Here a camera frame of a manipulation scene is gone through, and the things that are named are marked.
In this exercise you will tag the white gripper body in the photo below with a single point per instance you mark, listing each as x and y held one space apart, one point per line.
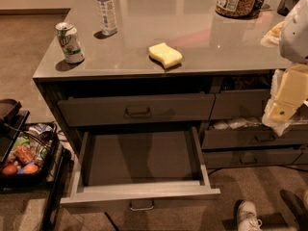
295 38

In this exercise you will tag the grey drawer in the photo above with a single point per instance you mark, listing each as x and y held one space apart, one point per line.
239 103
139 172
250 137
256 158
136 109

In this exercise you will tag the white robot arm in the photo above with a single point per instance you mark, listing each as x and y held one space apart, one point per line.
293 44

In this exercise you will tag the grey drawer cabinet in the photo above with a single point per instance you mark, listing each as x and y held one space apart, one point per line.
219 54

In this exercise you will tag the yellow sponge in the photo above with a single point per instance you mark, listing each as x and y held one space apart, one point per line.
165 55

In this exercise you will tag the clear plastic water bottle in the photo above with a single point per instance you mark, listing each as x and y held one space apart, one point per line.
107 16

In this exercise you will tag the green white soda can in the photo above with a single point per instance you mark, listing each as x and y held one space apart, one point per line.
69 41

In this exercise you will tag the black basket of groceries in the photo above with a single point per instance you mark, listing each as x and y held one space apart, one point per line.
30 156

